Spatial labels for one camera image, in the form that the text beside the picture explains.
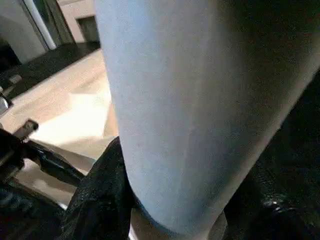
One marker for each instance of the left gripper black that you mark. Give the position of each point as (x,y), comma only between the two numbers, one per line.
(11,150)

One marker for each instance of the white upright pole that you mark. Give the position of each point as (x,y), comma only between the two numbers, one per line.
(40,22)

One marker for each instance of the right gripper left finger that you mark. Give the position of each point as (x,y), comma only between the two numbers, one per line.
(105,195)

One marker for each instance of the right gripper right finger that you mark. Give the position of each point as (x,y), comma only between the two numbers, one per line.
(275,207)

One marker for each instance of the white plastic table top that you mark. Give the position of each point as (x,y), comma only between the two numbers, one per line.
(70,112)

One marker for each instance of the white plastic table leg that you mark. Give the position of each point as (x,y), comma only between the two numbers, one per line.
(200,100)

